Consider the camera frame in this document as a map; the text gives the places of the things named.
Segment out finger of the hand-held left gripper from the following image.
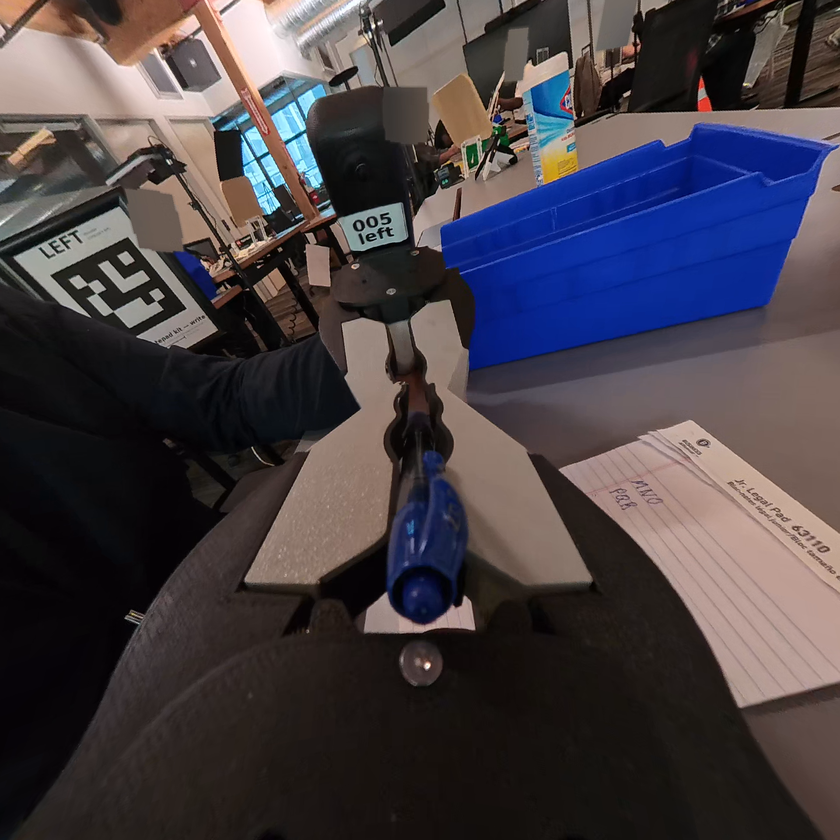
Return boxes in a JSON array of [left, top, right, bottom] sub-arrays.
[[340, 318, 400, 413], [408, 301, 471, 401]]

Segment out black speaker box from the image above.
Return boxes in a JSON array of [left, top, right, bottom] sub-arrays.
[[164, 38, 222, 93]]

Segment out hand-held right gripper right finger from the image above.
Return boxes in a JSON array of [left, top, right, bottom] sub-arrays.
[[430, 384, 595, 605]]

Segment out blue retractable pen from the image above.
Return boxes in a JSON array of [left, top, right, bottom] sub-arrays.
[[386, 371, 470, 624]]

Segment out black flat panel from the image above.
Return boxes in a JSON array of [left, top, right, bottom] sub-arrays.
[[213, 128, 245, 181]]

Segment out person's left forearm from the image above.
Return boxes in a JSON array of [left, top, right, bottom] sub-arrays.
[[0, 282, 362, 454]]

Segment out small blue bin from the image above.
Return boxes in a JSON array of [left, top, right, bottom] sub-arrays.
[[174, 251, 217, 299]]

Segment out blue plastic bin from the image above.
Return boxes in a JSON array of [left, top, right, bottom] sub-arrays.
[[440, 122, 840, 371]]

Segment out grey desk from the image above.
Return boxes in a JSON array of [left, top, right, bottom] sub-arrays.
[[223, 105, 840, 840]]

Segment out person's dark clothing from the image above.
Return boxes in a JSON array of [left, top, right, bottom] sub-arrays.
[[0, 407, 263, 840]]

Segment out red strip sign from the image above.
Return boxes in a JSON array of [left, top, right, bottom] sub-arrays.
[[239, 85, 270, 135]]

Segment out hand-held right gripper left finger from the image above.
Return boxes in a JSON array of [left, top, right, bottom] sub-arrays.
[[243, 384, 403, 611]]

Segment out white lined legal pad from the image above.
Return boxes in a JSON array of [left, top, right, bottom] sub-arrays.
[[364, 420, 840, 710]]

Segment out tan panel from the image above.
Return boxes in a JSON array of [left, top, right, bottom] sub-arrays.
[[433, 73, 493, 142], [220, 177, 261, 227]]

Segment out wipes canister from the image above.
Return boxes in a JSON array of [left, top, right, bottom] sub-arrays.
[[521, 51, 580, 188]]

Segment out silver ventilation duct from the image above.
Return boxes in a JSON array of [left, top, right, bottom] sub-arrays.
[[266, 0, 395, 60]]

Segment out wooden workbench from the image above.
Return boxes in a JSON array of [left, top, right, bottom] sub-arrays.
[[210, 217, 337, 316]]

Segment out black and white marker sign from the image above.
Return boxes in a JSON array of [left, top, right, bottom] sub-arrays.
[[0, 187, 221, 352]]

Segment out black tripod stand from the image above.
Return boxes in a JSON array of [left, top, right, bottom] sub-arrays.
[[105, 144, 293, 345]]

